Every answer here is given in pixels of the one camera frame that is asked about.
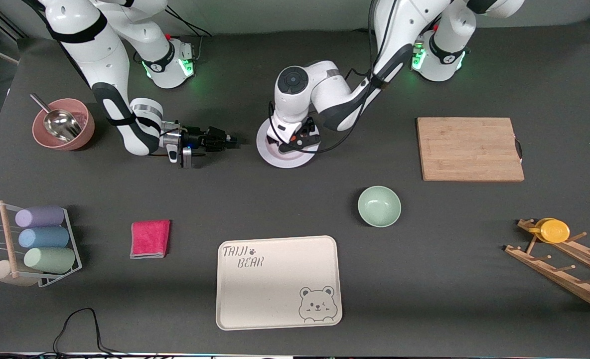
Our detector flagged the white round plate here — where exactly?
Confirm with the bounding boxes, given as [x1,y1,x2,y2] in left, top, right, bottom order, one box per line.
[256,117,321,169]

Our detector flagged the light green bowl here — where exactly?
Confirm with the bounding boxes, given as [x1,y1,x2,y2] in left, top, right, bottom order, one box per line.
[357,185,402,228]

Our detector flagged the pink folded cloth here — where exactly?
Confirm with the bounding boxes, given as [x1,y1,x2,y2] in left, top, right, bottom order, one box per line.
[130,219,171,260]

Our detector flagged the metal scoop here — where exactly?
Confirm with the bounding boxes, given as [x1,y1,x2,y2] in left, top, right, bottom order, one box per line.
[30,93,84,143]

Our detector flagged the beige tray with bear print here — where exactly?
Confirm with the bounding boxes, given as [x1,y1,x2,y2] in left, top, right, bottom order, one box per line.
[216,235,343,331]

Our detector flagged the pink bowl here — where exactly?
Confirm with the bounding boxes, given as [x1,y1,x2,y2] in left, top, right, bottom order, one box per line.
[32,98,96,151]

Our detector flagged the wooden cutting board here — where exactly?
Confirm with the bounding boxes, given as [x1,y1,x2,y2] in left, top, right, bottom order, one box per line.
[417,117,526,182]

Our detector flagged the purple cup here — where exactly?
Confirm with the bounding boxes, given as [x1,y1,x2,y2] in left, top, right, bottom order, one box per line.
[15,205,65,229]

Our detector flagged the blue cup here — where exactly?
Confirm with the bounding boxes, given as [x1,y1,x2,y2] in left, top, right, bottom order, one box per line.
[18,227,70,249]

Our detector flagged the green cup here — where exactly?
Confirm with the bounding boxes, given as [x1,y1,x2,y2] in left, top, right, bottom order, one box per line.
[23,247,76,275]

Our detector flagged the beige cup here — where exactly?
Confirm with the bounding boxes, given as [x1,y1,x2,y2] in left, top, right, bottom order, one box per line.
[0,259,39,288]

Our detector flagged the yellow cup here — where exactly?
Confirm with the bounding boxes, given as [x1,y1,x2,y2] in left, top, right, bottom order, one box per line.
[529,218,571,244]

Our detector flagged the wooden peg rack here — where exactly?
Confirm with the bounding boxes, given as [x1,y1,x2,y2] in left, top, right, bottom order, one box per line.
[504,218,590,315]

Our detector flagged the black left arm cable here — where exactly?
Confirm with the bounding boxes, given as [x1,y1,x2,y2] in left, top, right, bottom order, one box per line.
[267,0,393,156]

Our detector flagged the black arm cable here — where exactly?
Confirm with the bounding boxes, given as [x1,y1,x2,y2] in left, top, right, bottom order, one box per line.
[148,149,207,159]
[267,0,393,156]

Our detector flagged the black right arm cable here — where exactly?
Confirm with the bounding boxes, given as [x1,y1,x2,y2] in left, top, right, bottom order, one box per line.
[148,149,207,159]

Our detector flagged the black right base cables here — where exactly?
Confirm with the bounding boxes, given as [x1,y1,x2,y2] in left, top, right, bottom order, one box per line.
[163,5,214,38]

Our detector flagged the black base cables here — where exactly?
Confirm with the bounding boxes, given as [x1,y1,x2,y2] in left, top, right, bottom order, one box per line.
[163,5,214,38]
[352,12,443,56]

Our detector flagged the black left base cables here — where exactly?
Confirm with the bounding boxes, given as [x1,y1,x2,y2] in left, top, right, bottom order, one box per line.
[352,12,443,56]

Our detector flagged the white wire cup rack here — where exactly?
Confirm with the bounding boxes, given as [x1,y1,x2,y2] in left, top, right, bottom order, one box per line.
[0,200,83,289]

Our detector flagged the black floor cable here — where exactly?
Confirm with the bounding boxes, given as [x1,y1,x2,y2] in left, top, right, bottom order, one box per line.
[51,308,126,358]

